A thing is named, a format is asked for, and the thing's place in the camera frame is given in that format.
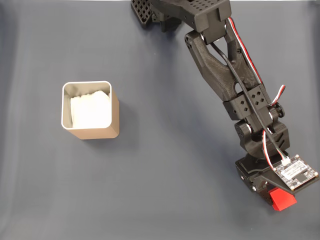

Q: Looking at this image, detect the red cube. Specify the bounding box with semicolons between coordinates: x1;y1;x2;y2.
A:
268;187;298;212

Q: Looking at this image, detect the beige open box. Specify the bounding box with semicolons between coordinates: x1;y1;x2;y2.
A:
60;80;120;140

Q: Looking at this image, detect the white crumpled tissue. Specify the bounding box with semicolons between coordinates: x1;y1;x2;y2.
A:
69;90;112;130

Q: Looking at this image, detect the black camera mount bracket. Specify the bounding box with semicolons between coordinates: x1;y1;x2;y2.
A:
259;169;296;195

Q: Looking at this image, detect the white red black servo cable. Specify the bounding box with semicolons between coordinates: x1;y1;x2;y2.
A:
261;129;276;172
268;84;286;108
224;17;264;87

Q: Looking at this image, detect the bare camera circuit board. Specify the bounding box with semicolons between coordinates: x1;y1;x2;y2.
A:
273;154;320;193

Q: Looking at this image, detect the black camera cable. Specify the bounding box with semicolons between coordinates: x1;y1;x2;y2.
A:
209;41;292;166

